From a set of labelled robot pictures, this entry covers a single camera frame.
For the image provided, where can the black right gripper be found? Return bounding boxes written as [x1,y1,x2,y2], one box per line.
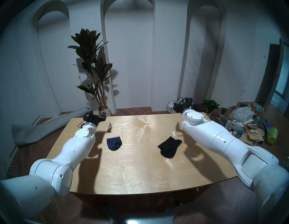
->
[173,103,192,113]

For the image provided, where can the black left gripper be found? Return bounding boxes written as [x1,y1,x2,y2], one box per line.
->
[83,109,107,127]

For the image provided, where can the blue sock with beige stripes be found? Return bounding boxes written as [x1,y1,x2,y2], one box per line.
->
[106,136,122,151]

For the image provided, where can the black sock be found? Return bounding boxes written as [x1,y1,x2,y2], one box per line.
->
[158,136,182,159]

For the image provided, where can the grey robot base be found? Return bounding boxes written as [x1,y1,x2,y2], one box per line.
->
[103,201,182,224]

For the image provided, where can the small potted green plant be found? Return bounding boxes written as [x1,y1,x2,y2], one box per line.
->
[203,99,220,117]

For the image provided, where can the white cardboard box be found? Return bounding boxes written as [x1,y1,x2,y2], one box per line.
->
[230,120,245,135]

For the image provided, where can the white plastic bag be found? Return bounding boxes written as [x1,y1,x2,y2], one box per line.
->
[230,107,255,123]

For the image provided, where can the tall potted leafy plant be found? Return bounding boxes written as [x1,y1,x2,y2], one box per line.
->
[67,28,114,117]

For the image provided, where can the grey rolled mat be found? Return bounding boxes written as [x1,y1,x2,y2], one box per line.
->
[11,107,91,148]

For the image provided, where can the wooden board with clutter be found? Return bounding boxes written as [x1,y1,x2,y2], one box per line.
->
[245,123,265,146]

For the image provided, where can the dark wooden door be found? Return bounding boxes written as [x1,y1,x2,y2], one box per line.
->
[256,38,289,114]

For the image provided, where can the green mesh waste basket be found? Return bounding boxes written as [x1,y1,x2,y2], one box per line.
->
[267,127,279,144]

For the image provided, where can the woven basket with black handles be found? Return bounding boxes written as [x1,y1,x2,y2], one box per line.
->
[166,100,176,114]

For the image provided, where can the metal wire rack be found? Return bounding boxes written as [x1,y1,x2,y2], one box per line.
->
[214,117,227,127]

